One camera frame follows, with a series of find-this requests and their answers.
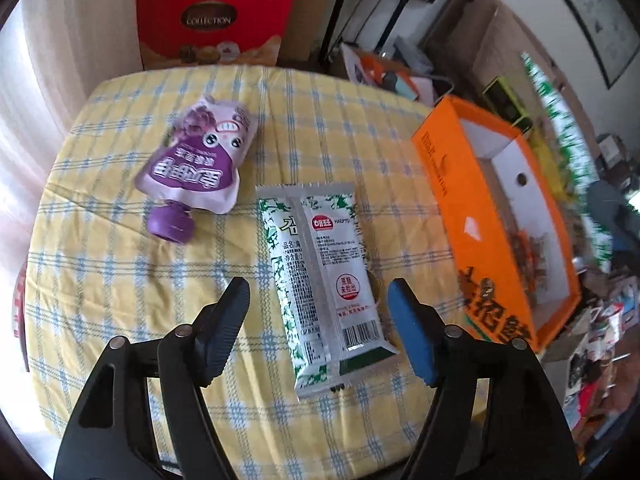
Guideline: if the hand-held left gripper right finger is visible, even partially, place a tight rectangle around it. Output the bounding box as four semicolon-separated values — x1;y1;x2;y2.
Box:
387;277;583;480

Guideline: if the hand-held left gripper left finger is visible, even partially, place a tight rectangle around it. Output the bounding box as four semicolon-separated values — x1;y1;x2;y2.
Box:
52;276;251;480

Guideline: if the orange snack packet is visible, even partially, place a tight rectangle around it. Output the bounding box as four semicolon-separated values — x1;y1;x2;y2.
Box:
510;227;551;281

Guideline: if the green white printed packet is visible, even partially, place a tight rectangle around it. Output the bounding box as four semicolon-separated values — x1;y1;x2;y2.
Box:
522;52;613;266

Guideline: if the green white seaweed packet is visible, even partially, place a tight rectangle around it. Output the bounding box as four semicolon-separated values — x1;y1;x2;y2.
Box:
255;182;399;402

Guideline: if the orange cardboard box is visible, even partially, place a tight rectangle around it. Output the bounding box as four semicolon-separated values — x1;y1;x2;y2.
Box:
411;94;583;353

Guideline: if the yellow plaid tablecloth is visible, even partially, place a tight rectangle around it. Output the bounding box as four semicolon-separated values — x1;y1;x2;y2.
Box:
22;64;501;471

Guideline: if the pile of assorted packages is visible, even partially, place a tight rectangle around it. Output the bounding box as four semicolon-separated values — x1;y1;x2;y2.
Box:
565;280;640;436

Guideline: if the purple spout pouch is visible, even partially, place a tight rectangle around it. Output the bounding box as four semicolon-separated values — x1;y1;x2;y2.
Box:
138;96;251;245

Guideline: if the brown sofa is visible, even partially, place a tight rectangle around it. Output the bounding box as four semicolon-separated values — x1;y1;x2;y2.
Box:
425;0;596;126

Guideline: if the open cardboard floor box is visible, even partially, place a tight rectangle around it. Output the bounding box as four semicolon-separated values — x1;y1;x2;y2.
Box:
340;42;451;106

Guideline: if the teal and orange tool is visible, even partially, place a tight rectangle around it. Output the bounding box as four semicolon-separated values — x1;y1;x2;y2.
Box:
382;71;418;102

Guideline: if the white printed paper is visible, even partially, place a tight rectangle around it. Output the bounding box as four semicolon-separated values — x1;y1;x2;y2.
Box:
342;45;381;86

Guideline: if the white curtain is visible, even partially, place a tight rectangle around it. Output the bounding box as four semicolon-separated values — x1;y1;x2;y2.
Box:
0;0;146;201

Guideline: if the red gift box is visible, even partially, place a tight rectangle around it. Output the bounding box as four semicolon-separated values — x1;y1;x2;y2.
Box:
136;0;297;71

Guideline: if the brown cardboard box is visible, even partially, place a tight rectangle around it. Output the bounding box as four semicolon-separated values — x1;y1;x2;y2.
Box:
277;0;346;63

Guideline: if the framed wall picture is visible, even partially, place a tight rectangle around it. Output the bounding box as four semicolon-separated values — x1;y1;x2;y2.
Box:
535;0;640;91

